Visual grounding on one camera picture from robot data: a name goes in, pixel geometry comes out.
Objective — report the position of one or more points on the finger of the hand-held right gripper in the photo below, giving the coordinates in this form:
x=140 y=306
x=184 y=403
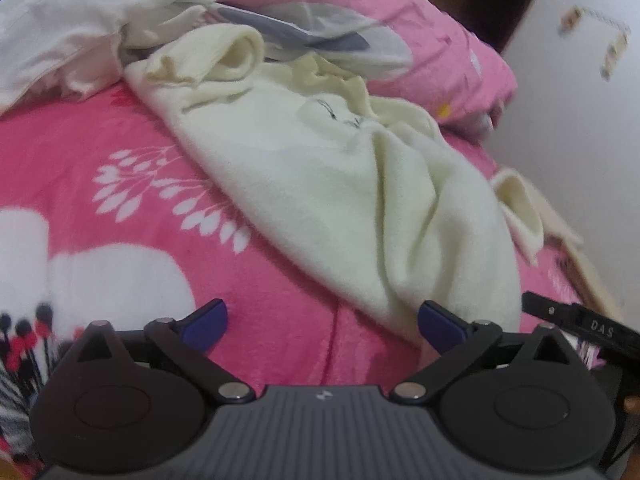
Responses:
x=537 y=305

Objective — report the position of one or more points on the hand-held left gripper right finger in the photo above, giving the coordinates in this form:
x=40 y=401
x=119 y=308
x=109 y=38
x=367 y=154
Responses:
x=440 y=331

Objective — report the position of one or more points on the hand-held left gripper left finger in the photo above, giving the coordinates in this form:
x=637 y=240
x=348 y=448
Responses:
x=207 y=329

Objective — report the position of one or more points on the white deer print sweater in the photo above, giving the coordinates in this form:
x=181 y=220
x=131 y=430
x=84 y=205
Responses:
x=325 y=175

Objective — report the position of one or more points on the pink floral blanket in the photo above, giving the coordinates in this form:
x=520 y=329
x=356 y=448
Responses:
x=100 y=150

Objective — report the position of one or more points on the pink patterned quilt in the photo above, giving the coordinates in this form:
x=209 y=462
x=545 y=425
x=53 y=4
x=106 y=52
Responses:
x=410 y=30

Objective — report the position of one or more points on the brown wooden door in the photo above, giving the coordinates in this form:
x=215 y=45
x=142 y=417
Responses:
x=500 y=0

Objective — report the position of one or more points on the white crumpled cloth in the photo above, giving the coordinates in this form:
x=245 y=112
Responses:
x=75 y=20

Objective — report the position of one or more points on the wall hook rack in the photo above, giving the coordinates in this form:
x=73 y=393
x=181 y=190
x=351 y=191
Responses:
x=610 y=45

